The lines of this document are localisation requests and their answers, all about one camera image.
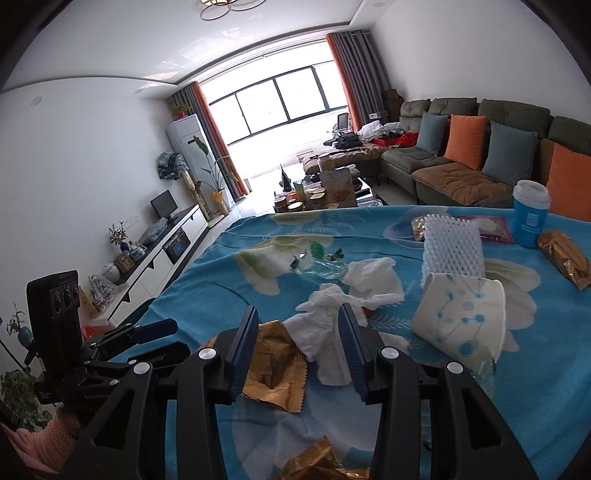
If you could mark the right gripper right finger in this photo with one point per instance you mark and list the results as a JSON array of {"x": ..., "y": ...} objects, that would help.
[{"x": 469, "y": 437}]

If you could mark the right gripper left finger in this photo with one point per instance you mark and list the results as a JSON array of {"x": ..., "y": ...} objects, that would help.
[{"x": 126, "y": 435}]

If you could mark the gold snack wrapper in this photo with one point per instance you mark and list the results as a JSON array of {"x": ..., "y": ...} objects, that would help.
[{"x": 276, "y": 374}]

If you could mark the pink sleeve forearm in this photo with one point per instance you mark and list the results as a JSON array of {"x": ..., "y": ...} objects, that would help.
[{"x": 45, "y": 452}]

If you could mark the black plant stand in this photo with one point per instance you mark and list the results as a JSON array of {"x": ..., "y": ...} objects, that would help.
[{"x": 19, "y": 403}]

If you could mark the white tv cabinet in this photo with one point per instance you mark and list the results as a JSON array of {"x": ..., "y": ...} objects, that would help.
[{"x": 159, "y": 267}]

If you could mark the white crumpled tissue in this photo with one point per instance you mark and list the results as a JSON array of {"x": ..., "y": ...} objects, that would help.
[{"x": 314, "y": 328}]

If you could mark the crumpled gold wrapper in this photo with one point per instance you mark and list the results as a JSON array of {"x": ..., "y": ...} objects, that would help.
[{"x": 319, "y": 462}]

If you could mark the black monitor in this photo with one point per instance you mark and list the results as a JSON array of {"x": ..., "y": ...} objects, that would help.
[{"x": 164, "y": 205}]

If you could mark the tall green potted plant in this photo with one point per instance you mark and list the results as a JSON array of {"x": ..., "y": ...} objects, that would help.
[{"x": 210, "y": 174}]

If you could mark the small white foam net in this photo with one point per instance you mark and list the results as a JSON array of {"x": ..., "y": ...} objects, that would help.
[{"x": 452, "y": 246}]

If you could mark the gold packaged snack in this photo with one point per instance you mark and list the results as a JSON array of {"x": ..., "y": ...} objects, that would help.
[{"x": 567, "y": 257}]

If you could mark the red cookie packet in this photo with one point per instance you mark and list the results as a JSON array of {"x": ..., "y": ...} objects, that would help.
[{"x": 491, "y": 228}]

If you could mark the cluttered coffee table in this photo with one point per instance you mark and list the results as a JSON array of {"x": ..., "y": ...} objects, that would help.
[{"x": 345, "y": 187}]

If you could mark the white floor air conditioner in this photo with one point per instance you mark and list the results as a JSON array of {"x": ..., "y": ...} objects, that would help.
[{"x": 187, "y": 138}]

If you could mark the blue cup white lid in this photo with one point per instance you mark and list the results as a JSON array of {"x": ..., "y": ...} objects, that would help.
[{"x": 531, "y": 206}]

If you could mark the orange cushion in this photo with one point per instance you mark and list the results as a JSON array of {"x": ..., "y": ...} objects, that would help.
[
  {"x": 466, "y": 140},
  {"x": 569, "y": 184}
]

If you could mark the grey blue cushion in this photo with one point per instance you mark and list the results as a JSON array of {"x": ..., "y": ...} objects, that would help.
[
  {"x": 431, "y": 133},
  {"x": 511, "y": 154}
]

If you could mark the green brown sofa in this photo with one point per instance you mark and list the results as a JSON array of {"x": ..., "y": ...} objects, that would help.
[{"x": 391, "y": 153}]

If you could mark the orange grey curtain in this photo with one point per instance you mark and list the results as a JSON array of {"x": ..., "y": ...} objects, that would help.
[{"x": 363, "y": 73}]

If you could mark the ring ceiling lamp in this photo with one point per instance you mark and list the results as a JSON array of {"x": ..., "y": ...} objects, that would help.
[{"x": 212, "y": 10}]

